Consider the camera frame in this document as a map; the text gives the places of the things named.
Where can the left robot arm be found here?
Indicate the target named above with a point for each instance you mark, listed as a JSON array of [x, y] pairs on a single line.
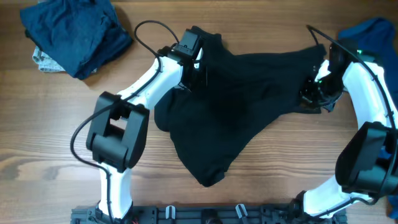
[[118, 132]]

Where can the black polo shirt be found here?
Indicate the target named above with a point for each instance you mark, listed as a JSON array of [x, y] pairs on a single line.
[[210, 125]]

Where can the bright blue shirt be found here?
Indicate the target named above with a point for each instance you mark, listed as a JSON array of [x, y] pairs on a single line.
[[374, 36]]

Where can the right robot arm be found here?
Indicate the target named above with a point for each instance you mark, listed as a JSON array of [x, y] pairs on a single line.
[[366, 170]]

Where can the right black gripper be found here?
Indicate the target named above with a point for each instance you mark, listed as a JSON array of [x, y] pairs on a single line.
[[306, 99]]

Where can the white patterned folded cloth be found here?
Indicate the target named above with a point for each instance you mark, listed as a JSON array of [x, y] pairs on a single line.
[[45, 62]]

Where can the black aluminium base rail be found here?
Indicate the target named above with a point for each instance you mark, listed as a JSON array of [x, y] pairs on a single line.
[[264, 214]]

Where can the folded dark blue garment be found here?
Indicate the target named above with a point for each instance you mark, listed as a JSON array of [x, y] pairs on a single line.
[[81, 36]]

